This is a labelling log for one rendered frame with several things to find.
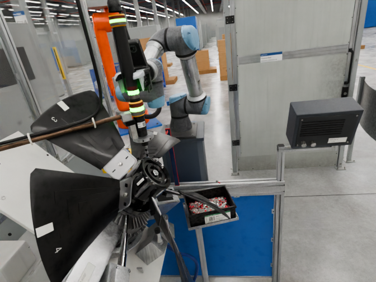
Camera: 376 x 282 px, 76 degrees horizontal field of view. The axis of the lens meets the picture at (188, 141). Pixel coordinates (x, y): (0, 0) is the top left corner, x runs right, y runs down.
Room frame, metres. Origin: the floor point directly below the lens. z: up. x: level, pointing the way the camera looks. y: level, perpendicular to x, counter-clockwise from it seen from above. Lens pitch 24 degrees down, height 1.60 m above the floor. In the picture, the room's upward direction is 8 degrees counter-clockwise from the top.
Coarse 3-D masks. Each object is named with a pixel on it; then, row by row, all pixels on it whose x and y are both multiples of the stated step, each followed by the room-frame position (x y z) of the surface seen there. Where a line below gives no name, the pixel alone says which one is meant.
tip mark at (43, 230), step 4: (48, 224) 0.37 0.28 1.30; (52, 224) 0.37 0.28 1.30; (36, 228) 0.35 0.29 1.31; (40, 228) 0.35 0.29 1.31; (44, 228) 0.36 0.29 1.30; (48, 228) 0.36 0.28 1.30; (52, 228) 0.37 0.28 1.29; (36, 232) 0.35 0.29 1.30; (40, 232) 0.35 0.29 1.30; (44, 232) 0.35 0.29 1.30; (48, 232) 0.36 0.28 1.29; (40, 236) 0.35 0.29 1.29
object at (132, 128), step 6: (120, 114) 0.72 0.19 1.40; (126, 114) 0.71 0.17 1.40; (126, 120) 0.71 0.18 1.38; (132, 120) 0.71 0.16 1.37; (126, 126) 0.70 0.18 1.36; (132, 126) 0.71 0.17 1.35; (132, 132) 0.71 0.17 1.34; (150, 132) 0.76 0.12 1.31; (132, 138) 0.72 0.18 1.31; (138, 138) 0.72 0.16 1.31; (144, 138) 0.71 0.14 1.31; (150, 138) 0.71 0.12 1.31
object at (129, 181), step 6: (126, 180) 0.57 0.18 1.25; (132, 180) 0.60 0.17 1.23; (120, 186) 0.55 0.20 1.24; (120, 192) 0.55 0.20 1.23; (126, 192) 0.57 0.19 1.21; (120, 198) 0.55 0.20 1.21; (126, 198) 0.57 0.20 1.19; (120, 204) 0.54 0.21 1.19; (126, 204) 0.57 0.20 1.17; (120, 210) 0.54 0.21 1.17
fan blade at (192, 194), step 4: (180, 192) 0.67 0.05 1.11; (184, 192) 0.80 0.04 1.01; (188, 192) 0.83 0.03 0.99; (192, 192) 0.85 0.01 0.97; (188, 196) 0.67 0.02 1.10; (192, 196) 0.69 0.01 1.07; (196, 196) 0.74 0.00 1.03; (200, 200) 0.68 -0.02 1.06; (204, 200) 0.72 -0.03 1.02; (208, 200) 0.79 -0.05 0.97; (208, 204) 0.68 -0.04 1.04; (212, 204) 0.73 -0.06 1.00; (216, 208) 0.69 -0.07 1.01; (220, 208) 0.74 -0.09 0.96; (220, 212) 0.68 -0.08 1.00; (224, 212) 0.71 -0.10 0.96; (228, 216) 0.69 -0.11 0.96
